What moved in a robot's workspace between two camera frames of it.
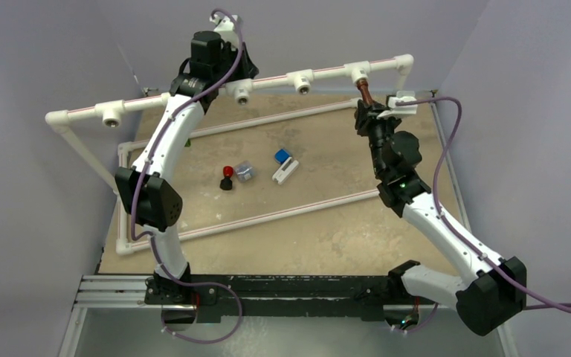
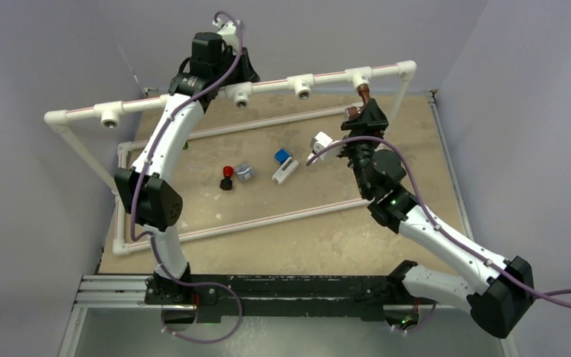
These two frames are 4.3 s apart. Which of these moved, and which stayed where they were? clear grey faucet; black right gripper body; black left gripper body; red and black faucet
Moved: black right gripper body
Stayed: clear grey faucet; black left gripper body; red and black faucet
